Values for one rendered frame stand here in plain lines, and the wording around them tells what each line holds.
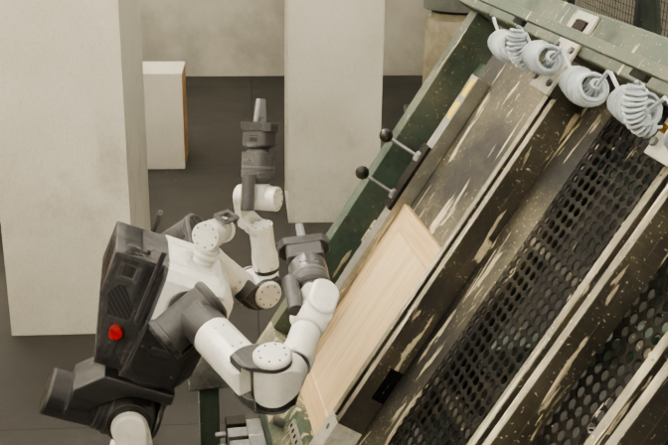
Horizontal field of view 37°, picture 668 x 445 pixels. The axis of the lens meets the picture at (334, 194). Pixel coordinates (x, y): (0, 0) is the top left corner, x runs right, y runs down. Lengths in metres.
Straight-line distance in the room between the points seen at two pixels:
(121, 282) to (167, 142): 5.23
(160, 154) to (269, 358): 5.63
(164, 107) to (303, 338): 5.46
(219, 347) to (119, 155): 2.78
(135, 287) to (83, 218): 2.58
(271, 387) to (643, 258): 0.74
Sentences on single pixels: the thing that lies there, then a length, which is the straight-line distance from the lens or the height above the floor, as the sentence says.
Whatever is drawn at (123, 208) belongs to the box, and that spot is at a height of 0.65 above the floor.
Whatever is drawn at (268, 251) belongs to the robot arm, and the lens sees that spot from 2.69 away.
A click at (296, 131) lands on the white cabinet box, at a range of 6.24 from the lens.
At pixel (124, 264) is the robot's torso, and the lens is 2.28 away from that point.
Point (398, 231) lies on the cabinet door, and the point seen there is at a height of 1.31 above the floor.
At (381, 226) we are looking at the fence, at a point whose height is 1.31.
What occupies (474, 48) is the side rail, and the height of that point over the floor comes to 1.74.
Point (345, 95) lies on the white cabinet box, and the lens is 6.20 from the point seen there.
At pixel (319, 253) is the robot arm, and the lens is 2.29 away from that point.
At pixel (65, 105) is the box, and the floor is 1.15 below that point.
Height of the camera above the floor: 2.27
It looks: 19 degrees down
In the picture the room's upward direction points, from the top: 1 degrees clockwise
